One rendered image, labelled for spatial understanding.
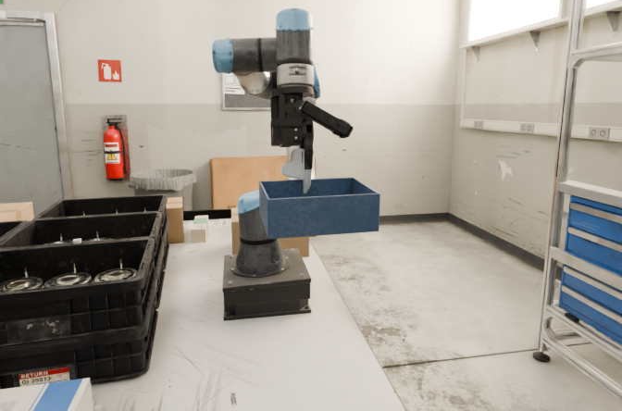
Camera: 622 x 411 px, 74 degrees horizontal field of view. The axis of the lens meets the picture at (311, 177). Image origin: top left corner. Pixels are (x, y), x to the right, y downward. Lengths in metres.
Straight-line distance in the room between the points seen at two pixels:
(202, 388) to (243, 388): 0.09
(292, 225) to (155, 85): 3.67
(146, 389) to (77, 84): 3.69
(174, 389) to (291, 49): 0.74
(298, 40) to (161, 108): 3.50
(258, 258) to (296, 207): 0.56
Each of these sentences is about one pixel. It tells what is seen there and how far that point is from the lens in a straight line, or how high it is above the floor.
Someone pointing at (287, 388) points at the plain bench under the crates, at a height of 0.70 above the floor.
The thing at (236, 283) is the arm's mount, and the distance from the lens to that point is 1.21.
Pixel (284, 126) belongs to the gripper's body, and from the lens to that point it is 0.81.
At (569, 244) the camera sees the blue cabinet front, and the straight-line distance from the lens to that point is 2.32.
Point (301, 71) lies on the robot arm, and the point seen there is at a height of 1.36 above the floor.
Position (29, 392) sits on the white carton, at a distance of 0.96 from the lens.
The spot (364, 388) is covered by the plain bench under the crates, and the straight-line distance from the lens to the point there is 0.99.
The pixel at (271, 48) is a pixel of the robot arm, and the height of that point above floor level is 1.41.
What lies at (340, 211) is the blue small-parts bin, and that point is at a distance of 0.72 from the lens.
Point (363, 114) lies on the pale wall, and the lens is 4.44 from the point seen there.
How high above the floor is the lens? 1.29
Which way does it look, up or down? 10 degrees down
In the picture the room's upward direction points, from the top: straight up
